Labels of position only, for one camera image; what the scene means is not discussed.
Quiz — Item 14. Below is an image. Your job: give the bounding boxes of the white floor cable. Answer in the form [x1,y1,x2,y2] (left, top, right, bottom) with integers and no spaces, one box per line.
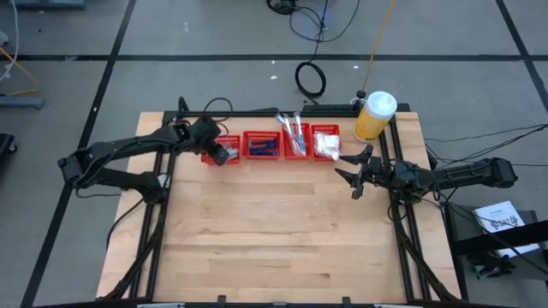
[0,0,21,83]

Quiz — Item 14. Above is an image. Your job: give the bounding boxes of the white toothbrush blue grip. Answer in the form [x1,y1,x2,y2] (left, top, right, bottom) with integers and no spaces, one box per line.
[294,111,307,155]

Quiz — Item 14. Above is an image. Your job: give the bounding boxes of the black side stand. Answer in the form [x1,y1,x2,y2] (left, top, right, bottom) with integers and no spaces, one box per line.
[443,203,548,281]

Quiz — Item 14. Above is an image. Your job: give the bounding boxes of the black left base cable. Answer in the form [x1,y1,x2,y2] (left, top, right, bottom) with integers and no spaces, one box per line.
[105,198,145,252]

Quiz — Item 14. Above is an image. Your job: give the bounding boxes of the blue razors pile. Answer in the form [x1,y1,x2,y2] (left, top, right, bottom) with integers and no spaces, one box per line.
[252,139,279,153]

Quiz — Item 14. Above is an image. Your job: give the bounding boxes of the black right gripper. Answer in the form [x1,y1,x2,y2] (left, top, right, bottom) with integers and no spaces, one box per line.
[334,144,393,201]

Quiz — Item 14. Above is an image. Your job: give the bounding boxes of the white printed booklet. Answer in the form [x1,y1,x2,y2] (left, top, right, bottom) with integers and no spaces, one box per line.
[473,200,540,258]

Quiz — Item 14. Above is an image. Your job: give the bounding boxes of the grey metal floor base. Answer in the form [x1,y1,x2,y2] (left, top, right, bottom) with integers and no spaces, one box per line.
[12,0,87,10]
[0,96,45,110]

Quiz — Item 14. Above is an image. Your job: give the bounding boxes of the yellow floor cable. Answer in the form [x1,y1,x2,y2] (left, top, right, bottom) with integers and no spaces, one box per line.
[0,44,40,98]

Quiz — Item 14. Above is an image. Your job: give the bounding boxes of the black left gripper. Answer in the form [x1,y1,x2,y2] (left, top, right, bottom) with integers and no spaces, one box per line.
[187,116,231,167]

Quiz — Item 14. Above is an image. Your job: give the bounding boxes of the yellow wipes canister white lid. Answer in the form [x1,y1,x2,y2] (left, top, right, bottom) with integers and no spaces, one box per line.
[353,90,398,143]

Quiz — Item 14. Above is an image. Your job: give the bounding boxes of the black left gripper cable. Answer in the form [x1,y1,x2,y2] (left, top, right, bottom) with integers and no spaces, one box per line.
[203,97,235,129]

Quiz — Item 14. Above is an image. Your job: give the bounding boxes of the clear bag of cotton pads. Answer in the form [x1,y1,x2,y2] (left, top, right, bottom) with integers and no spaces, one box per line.
[313,132,343,157]

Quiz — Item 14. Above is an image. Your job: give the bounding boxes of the black coiled cable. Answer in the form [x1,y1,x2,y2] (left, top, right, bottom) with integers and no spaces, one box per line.
[294,0,330,106]

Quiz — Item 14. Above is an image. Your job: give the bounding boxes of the red plastic basket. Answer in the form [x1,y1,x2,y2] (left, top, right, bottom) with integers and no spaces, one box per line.
[311,124,343,163]
[241,130,283,161]
[282,123,312,161]
[200,135,242,166]

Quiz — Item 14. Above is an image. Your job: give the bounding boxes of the yellow hanging cord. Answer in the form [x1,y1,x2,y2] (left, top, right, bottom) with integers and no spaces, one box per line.
[360,0,397,93]

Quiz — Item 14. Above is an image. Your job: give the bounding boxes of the black floor cable bundle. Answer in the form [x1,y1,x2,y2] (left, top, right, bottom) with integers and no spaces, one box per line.
[265,0,361,44]

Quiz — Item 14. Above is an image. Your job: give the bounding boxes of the black metal rig frame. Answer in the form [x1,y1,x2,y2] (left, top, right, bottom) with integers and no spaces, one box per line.
[102,96,462,308]

